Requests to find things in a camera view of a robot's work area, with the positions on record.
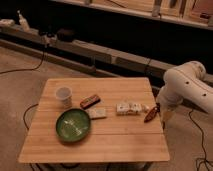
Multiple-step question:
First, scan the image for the red pepper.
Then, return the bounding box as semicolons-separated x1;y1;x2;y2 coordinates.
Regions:
144;107;158;123

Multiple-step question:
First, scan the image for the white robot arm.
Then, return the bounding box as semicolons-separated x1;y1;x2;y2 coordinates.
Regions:
156;61;213;123

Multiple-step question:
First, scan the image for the white ceramic cup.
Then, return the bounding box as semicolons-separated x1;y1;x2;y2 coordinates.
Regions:
55;87;72;108

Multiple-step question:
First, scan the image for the brown rectangular block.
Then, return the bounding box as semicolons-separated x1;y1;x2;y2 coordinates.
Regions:
80;95;101;109

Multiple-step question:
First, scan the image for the pale sponge block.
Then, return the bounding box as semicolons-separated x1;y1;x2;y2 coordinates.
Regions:
88;108;107;119

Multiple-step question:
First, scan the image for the wooden table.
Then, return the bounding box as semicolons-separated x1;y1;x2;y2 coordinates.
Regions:
19;77;170;163

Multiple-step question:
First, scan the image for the green round plate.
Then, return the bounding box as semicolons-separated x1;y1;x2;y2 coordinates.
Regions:
55;108;91;143

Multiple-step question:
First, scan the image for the black device on ledge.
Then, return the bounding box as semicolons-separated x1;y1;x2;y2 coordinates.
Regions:
57;29;75;42

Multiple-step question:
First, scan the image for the white spray bottle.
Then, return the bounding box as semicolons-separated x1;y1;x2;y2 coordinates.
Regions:
17;11;30;31

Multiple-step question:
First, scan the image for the black floor cable left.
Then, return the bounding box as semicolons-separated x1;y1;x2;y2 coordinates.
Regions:
0;46;48;76

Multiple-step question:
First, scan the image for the black floor cable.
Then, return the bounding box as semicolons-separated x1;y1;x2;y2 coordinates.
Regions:
0;46;48;76
188;109;213;171

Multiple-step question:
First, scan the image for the black floor cable right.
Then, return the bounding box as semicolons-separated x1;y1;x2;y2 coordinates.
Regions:
188;109;213;171

